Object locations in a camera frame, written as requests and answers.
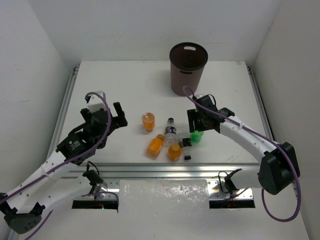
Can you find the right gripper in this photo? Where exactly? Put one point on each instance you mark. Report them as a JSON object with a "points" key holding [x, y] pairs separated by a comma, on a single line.
{"points": [[192, 114]]}

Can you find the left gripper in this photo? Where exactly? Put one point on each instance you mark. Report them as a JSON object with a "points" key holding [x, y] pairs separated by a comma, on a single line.
{"points": [[110, 122]]}

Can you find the green plastic bottle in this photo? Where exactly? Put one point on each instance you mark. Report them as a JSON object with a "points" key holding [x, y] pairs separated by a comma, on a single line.
{"points": [[196, 136]]}

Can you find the clear bottle black label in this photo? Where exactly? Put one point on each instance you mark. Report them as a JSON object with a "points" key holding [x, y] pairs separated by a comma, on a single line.
{"points": [[185, 144]]}

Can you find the orange juice bottle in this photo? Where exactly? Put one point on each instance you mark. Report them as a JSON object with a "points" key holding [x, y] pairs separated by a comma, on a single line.
{"points": [[155, 146], [174, 152], [148, 121]]}

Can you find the clear Pepsi bottle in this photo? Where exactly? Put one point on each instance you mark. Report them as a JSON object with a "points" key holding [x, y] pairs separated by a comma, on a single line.
{"points": [[170, 133]]}

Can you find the orange juice bottle front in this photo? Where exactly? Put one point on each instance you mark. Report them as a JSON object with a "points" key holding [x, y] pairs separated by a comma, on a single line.
{"points": [[174, 152]]}

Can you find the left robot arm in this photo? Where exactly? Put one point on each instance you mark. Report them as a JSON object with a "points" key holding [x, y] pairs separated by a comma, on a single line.
{"points": [[24, 206]]}

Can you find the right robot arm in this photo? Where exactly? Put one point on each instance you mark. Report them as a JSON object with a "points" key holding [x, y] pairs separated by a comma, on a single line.
{"points": [[278, 165]]}

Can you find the brown plastic bin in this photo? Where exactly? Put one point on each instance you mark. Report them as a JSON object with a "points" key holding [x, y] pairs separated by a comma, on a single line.
{"points": [[187, 62]]}

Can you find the white foam sheet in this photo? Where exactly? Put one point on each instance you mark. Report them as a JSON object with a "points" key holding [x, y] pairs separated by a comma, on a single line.
{"points": [[163, 209]]}

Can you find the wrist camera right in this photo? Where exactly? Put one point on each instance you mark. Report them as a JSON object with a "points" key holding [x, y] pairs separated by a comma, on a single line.
{"points": [[206, 100]]}

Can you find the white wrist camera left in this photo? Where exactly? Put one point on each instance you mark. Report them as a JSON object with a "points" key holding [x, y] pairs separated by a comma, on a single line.
{"points": [[95, 102]]}

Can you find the aluminium table edge rail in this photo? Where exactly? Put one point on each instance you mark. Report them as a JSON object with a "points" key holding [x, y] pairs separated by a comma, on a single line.
{"points": [[113, 173]]}

